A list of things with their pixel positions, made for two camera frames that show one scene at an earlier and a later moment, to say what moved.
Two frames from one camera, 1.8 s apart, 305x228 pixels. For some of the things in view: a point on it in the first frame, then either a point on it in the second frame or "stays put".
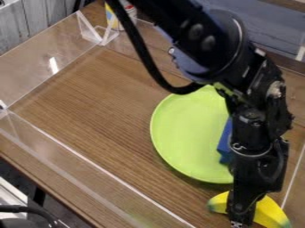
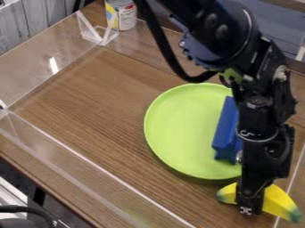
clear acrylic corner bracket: x=97 y=34 stays put
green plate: x=187 y=126 stays put
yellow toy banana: x=268 y=213 → x=276 y=201
